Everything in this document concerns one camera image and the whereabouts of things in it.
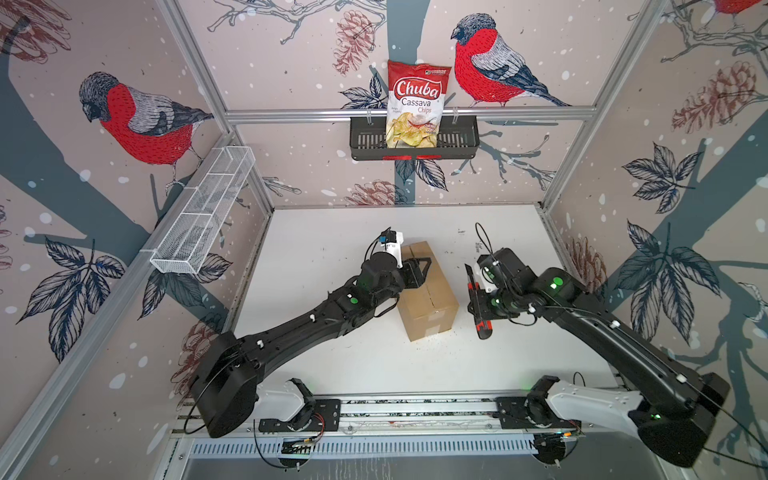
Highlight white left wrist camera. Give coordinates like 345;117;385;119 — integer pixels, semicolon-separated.
379;228;404;268

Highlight Chuba cassava chips bag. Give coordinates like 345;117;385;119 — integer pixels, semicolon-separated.
385;61;451;148

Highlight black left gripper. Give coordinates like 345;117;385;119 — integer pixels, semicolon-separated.
371;255;432;309

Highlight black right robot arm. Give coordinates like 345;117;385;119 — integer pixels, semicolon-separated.
465;248;730;468

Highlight left arm base cable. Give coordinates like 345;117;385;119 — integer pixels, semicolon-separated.
251;413;328;471

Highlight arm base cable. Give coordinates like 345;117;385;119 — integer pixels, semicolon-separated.
251;413;328;471
488;395;584;467

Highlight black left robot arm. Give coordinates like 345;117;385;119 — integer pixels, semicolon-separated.
189;252;432;438

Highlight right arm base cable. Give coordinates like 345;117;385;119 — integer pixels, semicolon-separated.
488;395;584;467

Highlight black wire wall basket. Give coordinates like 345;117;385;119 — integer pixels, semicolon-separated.
350;113;480;161

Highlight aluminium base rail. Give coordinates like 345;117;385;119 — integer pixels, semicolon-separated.
162;393;651;469

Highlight red black utility knife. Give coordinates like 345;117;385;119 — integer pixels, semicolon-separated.
465;264;493;340

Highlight brown cardboard express box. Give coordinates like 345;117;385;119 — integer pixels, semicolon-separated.
397;241;459;342

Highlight white mesh wall shelf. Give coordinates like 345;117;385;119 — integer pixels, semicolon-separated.
150;146;255;275

